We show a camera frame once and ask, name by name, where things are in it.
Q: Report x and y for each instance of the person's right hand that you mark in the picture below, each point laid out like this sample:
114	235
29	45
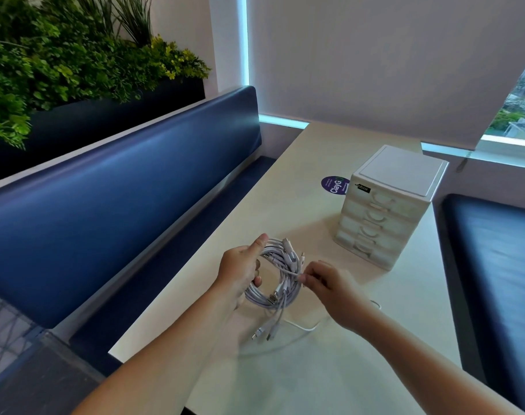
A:
340	298

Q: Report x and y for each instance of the person's left hand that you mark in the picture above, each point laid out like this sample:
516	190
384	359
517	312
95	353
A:
236	272

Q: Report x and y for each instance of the white mini drawer cabinet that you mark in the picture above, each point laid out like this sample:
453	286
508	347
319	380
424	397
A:
403	170

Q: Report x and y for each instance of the person's left forearm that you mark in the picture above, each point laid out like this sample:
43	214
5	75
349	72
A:
158	367

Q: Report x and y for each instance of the person's right forearm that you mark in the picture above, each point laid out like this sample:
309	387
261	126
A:
426	371

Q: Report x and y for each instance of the black planter box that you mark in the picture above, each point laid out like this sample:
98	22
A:
93	120

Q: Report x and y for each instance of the round purple sticker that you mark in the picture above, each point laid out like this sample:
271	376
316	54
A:
335	185

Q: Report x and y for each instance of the white table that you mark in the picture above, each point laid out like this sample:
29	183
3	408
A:
288	168

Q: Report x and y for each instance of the blue padded bench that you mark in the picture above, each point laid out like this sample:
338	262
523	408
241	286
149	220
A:
93	211
500	276

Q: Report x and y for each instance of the white roller blind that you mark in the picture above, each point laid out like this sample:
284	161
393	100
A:
375	60

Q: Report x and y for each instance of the glass window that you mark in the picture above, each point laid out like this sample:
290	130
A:
519	112

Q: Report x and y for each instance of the green leafy plants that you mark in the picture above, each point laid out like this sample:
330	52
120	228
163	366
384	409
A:
50	69

